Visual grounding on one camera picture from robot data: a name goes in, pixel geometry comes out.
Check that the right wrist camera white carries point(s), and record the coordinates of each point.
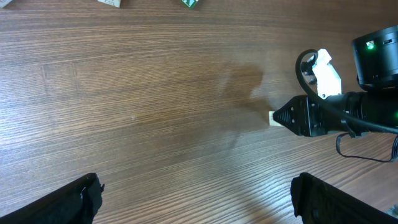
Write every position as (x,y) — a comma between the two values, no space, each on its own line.
(328,80)

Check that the plain block beside yellow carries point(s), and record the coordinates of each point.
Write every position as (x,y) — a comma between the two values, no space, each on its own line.
(114,3)

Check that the green A wooden block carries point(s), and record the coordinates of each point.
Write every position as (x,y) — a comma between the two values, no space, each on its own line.
(190,3)

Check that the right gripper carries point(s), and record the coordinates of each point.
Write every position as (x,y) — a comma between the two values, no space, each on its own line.
(302,116)

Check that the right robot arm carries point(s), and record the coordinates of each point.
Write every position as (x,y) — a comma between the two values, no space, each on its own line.
(325,109)

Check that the red-edged plain wooden block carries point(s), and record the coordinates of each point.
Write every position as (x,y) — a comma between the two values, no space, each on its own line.
(272,121)

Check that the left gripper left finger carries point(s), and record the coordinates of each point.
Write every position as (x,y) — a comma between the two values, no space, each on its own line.
(76,202)

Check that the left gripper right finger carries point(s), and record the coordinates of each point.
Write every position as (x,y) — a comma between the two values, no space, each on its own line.
(318,202)

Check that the yellow top wooden block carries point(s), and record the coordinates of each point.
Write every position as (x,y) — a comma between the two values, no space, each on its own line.
(4,3)

